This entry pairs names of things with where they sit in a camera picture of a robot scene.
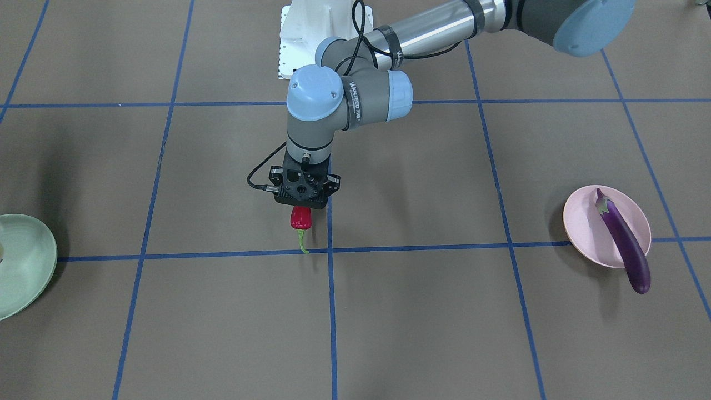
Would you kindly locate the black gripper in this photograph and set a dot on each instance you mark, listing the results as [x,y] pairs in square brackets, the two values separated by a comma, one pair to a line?
[333,181]

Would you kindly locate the red chili pepper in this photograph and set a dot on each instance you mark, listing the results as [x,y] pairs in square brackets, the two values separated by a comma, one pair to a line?
[301,221]

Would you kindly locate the purple eggplant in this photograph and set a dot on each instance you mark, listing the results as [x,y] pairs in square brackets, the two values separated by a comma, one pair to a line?
[631,252]

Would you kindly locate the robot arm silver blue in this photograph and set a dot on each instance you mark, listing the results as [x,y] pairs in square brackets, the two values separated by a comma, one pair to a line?
[359,81]

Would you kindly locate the pink plate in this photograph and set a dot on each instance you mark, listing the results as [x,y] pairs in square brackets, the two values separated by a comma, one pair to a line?
[588,233]

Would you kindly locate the green plate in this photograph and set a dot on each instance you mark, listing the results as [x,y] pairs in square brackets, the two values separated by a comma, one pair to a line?
[29,258]

